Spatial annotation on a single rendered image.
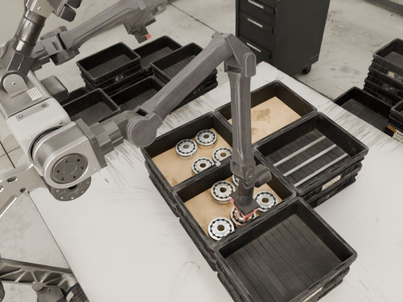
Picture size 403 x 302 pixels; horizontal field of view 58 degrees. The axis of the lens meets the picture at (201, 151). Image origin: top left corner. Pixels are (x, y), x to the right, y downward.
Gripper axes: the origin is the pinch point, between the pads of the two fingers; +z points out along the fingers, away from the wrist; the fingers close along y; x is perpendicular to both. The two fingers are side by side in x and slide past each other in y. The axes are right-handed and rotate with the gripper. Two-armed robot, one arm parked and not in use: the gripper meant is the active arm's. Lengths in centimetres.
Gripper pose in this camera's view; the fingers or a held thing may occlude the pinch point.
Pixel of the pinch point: (242, 213)
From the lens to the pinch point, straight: 145.3
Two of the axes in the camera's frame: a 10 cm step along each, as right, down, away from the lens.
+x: -8.5, 3.9, -3.6
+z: 0.1, 6.9, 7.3
